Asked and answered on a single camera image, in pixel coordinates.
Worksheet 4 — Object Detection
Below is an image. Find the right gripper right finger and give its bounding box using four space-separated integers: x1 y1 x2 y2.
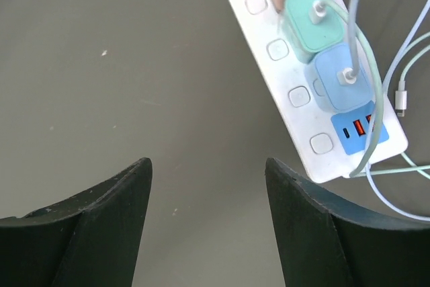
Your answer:
265 158 429 286

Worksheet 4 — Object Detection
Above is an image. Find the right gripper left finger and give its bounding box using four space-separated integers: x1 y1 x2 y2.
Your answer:
1 158 153 286

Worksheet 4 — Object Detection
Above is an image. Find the white power strip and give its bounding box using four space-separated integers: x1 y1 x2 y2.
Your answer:
211 0 409 183

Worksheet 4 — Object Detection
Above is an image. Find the light blue charger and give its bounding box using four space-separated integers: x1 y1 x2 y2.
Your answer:
304 42 374 114

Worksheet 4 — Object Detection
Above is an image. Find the light blue charging cable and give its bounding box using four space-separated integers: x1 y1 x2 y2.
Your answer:
337 0 430 224

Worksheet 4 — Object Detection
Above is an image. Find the mint green charger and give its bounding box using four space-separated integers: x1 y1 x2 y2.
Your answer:
282 0 345 64

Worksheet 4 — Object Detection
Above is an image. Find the mint green charging cable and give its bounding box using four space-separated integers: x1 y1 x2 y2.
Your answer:
312 0 430 180

